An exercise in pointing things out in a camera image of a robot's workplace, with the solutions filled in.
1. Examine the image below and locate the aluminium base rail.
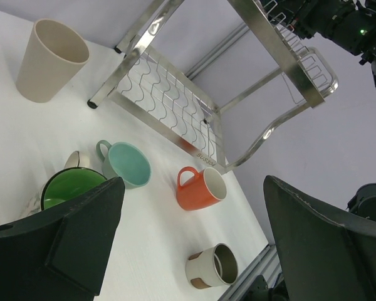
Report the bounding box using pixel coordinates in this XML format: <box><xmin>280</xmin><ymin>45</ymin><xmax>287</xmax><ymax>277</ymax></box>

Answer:
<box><xmin>219</xmin><ymin>245</ymin><xmax>282</xmax><ymax>300</ymax></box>

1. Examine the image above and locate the beige tumbler cup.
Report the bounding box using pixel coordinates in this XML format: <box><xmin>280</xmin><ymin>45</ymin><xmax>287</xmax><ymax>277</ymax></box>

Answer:
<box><xmin>16</xmin><ymin>19</ymin><xmax>90</xmax><ymax>103</ymax></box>

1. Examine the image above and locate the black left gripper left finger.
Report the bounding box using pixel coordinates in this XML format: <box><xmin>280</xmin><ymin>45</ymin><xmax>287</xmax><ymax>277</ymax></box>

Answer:
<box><xmin>0</xmin><ymin>177</ymin><xmax>125</xmax><ymax>300</ymax></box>

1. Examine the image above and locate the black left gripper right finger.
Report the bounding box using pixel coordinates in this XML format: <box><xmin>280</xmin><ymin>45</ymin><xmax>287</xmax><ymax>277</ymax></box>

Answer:
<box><xmin>263</xmin><ymin>176</ymin><xmax>376</xmax><ymax>300</ymax></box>

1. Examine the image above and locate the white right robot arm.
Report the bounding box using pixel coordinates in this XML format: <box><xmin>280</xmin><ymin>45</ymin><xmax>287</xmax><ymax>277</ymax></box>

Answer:
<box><xmin>260</xmin><ymin>0</ymin><xmax>376</xmax><ymax>87</ymax></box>

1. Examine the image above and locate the light teal mug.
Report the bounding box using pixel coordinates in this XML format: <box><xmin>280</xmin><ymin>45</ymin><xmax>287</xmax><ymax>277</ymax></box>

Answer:
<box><xmin>95</xmin><ymin>140</ymin><xmax>152</xmax><ymax>189</ymax></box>

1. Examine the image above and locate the orange mug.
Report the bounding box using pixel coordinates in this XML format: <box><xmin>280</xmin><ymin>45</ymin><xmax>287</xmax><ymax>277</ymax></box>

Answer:
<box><xmin>176</xmin><ymin>166</ymin><xmax>227</xmax><ymax>211</ymax></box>

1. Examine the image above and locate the steel lined paper cup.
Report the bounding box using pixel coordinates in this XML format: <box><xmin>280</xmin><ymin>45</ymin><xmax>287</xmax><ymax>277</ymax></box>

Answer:
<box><xmin>185</xmin><ymin>243</ymin><xmax>239</xmax><ymax>290</ymax></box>

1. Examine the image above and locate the green interior floral mug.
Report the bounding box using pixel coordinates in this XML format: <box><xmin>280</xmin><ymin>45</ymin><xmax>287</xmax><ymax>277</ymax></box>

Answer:
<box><xmin>20</xmin><ymin>150</ymin><xmax>107</xmax><ymax>218</ymax></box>

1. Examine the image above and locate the stainless steel dish rack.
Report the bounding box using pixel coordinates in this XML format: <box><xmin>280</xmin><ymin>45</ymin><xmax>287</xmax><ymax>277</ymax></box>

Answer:
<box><xmin>87</xmin><ymin>1</ymin><xmax>338</xmax><ymax>173</ymax></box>

